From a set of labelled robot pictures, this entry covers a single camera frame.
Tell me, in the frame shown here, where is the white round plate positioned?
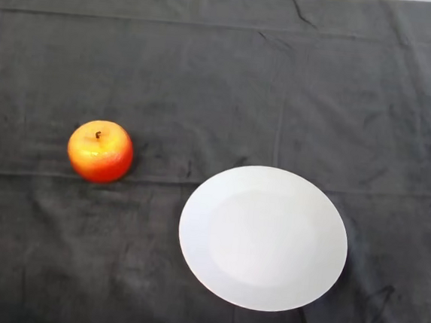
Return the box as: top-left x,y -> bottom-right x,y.
171,159 -> 356,319

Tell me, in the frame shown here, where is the red yellow apple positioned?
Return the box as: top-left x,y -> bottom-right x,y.
64,117 -> 137,187

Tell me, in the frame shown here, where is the black cloth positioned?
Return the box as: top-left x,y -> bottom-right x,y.
0,0 -> 431,323

